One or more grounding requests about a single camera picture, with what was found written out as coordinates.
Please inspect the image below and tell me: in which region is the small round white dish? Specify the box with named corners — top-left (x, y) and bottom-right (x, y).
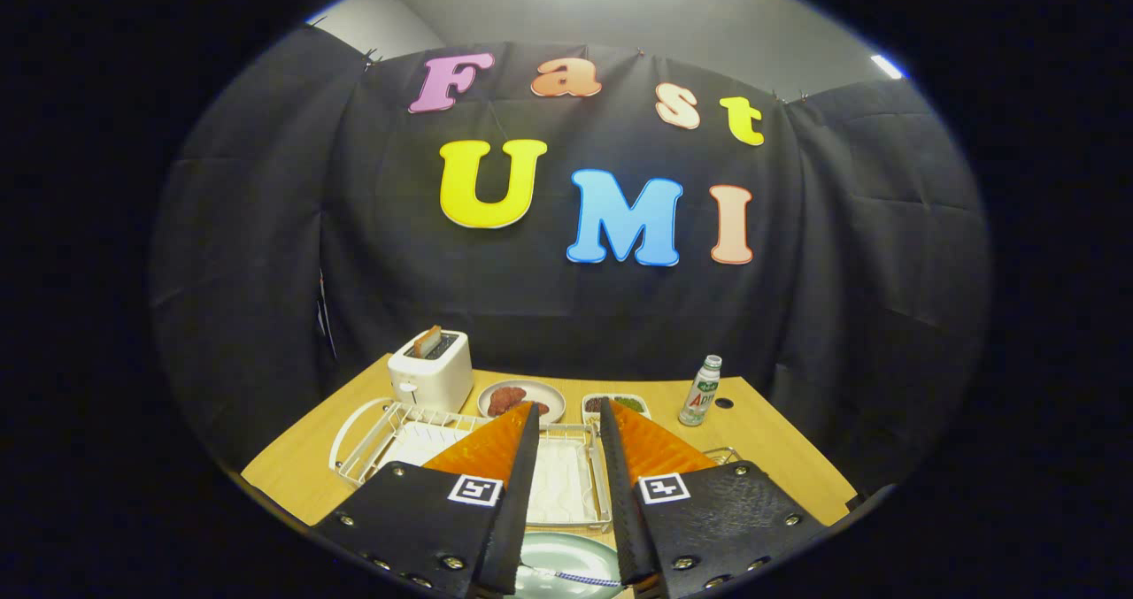
top-left (477, 380), bottom-right (567, 426)

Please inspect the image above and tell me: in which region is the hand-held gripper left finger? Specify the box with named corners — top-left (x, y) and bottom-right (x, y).
top-left (314, 402), bottom-right (543, 598)

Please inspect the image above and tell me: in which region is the white wire dish rack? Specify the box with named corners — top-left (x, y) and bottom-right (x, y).
top-left (329, 397), bottom-right (613, 534)

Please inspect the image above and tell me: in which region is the blue striped handle spoon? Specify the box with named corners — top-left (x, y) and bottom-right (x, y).
top-left (522, 564), bottom-right (622, 589)

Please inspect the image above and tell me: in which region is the white toaster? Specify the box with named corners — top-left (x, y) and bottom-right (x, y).
top-left (387, 329), bottom-right (474, 415)

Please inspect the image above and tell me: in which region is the black backdrop cloth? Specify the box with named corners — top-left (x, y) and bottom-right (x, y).
top-left (149, 24), bottom-right (990, 494)

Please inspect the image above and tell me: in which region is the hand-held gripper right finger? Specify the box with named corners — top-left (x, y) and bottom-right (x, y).
top-left (598, 397), bottom-right (829, 598)

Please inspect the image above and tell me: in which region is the white divided bean tray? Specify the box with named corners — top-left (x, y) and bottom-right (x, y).
top-left (582, 393), bottom-right (652, 427)

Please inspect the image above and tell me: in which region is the white green label bottle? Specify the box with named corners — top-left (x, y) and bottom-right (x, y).
top-left (678, 355), bottom-right (723, 428)

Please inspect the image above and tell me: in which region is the pale green plate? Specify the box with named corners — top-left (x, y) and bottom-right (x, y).
top-left (513, 531), bottom-right (625, 598)

